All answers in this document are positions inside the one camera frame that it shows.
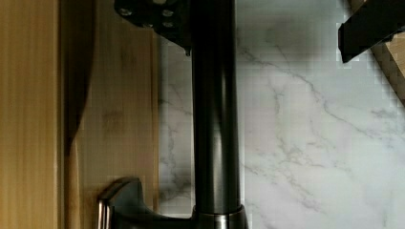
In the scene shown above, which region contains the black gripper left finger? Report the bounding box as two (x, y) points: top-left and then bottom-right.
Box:
(114, 0), (192, 56)

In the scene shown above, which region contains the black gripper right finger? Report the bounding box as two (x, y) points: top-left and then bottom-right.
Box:
(338, 0), (405, 63)

